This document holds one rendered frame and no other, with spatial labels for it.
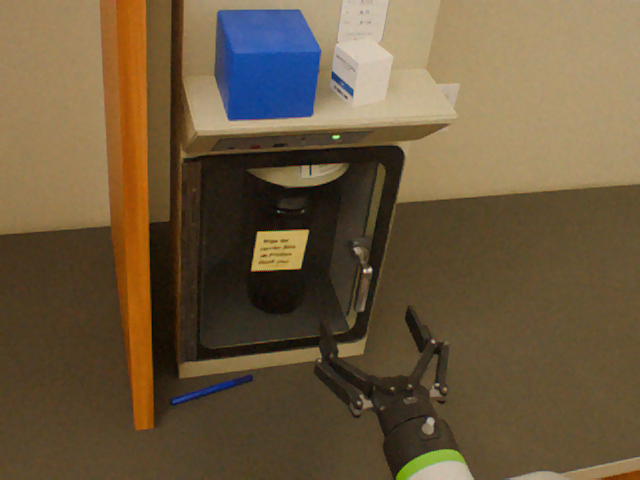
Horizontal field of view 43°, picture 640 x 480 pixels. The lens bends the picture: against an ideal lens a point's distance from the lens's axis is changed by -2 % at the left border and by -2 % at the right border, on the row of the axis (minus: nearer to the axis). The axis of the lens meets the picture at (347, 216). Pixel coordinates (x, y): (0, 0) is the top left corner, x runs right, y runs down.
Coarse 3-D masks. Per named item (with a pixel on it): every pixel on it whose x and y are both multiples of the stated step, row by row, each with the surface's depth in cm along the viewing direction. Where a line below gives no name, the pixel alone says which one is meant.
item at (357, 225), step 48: (240, 192) 113; (288, 192) 115; (336, 192) 117; (384, 192) 120; (240, 240) 118; (336, 240) 124; (384, 240) 126; (240, 288) 124; (288, 288) 127; (336, 288) 130; (240, 336) 131; (288, 336) 135; (336, 336) 138
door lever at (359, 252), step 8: (360, 248) 126; (352, 256) 126; (360, 256) 125; (360, 264) 124; (368, 264) 123; (360, 272) 123; (368, 272) 122; (360, 280) 124; (368, 280) 124; (360, 288) 125; (368, 288) 125; (360, 296) 126; (360, 304) 127
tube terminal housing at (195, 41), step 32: (192, 0) 94; (224, 0) 95; (256, 0) 96; (288, 0) 97; (320, 0) 99; (416, 0) 102; (192, 32) 97; (320, 32) 101; (384, 32) 104; (416, 32) 105; (192, 64) 99; (320, 64) 104; (416, 64) 109; (384, 256) 131; (288, 352) 139; (320, 352) 141; (352, 352) 144
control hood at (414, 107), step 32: (192, 96) 96; (320, 96) 100; (416, 96) 103; (192, 128) 94; (224, 128) 93; (256, 128) 94; (288, 128) 95; (320, 128) 97; (352, 128) 99; (384, 128) 101; (416, 128) 103
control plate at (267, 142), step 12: (360, 132) 102; (372, 132) 102; (216, 144) 99; (228, 144) 100; (240, 144) 101; (252, 144) 102; (264, 144) 103; (288, 144) 105; (312, 144) 107; (324, 144) 108; (336, 144) 109
